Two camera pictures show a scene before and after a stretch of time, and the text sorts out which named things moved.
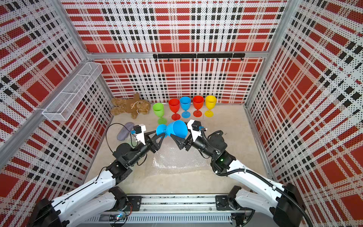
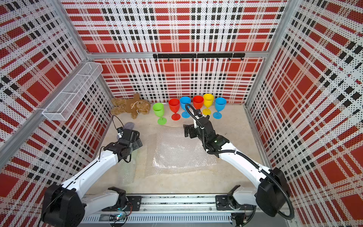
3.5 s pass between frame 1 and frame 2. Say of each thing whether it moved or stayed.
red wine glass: stayed
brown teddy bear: stayed
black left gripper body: moved
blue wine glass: stayed
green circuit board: stayed
